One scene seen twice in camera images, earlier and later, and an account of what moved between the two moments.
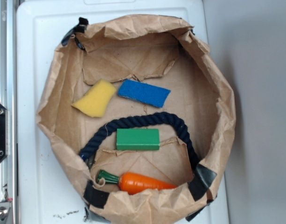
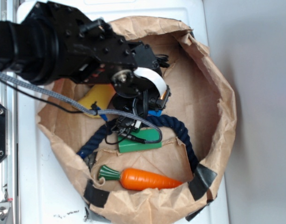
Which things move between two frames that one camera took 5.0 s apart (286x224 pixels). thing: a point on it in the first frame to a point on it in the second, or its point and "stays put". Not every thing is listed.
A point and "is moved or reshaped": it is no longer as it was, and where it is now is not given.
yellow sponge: (94, 102) stays put
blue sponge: (143, 93) is moved or reshaped
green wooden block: (137, 139) stays put
